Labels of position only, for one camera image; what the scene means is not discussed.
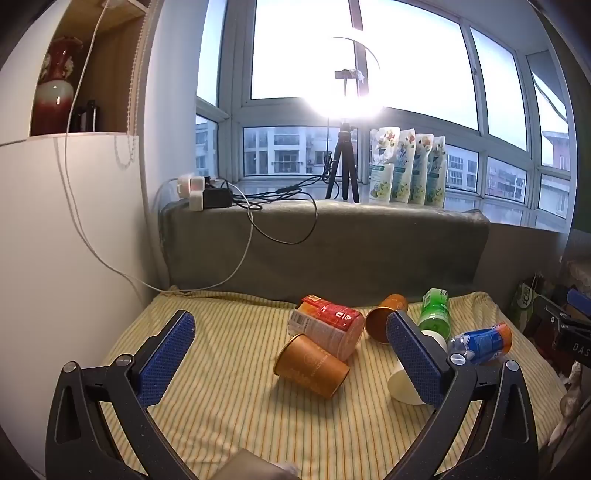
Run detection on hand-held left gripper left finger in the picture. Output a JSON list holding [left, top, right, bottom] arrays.
[[45, 309, 199, 480]]

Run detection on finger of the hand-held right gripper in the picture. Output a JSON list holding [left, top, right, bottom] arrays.
[[533, 288, 591, 330]]

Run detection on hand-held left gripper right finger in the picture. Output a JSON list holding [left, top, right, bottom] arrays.
[[386, 310, 539, 480]]

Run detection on orange paper cup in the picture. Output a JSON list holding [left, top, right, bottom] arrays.
[[273, 333, 351, 400], [365, 294, 410, 345]]

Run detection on white paper cup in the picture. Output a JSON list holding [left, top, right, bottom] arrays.
[[388, 330, 448, 406]]

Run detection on green bag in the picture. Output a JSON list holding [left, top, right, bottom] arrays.
[[508, 274, 555, 333]]

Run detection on white cloth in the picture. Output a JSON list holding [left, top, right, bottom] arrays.
[[547, 360, 591, 448]]

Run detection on green plastic bottle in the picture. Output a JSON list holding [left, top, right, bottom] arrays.
[[418, 287, 451, 335]]

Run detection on blue label plastic bottle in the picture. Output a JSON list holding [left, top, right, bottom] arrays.
[[447, 323, 511, 366]]

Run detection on yellow striped blanket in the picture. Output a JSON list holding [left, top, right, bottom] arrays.
[[99, 290, 568, 480]]

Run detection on grey cushion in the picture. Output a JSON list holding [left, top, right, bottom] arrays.
[[159, 199, 568, 315]]

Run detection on white cabinet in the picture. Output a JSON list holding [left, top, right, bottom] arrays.
[[0, 0, 162, 476]]

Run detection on black power adapter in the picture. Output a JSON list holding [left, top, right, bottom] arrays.
[[203, 184, 234, 209]]

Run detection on white plug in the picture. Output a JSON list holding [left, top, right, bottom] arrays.
[[177, 173, 205, 197]]

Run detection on floral refill pouch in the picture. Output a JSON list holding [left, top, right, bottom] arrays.
[[425, 135, 448, 207], [368, 128, 402, 204], [410, 134, 435, 205], [390, 130, 419, 204]]

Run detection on black tripod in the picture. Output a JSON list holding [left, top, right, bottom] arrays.
[[324, 120, 361, 204]]

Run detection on small black object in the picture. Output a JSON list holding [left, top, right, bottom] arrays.
[[71, 99, 100, 132]]

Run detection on red ceramic vase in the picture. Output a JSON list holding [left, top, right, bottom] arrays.
[[31, 38, 84, 136]]

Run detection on black cable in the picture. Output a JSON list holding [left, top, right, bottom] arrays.
[[228, 115, 334, 244]]

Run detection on white cable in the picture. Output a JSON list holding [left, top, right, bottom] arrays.
[[64, 0, 254, 296]]

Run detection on white bead cord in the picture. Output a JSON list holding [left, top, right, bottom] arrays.
[[113, 28, 142, 169]]

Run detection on ring light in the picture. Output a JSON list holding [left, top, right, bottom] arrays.
[[305, 37, 384, 123]]

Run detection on window frame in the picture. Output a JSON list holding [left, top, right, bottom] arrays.
[[194, 0, 583, 232]]

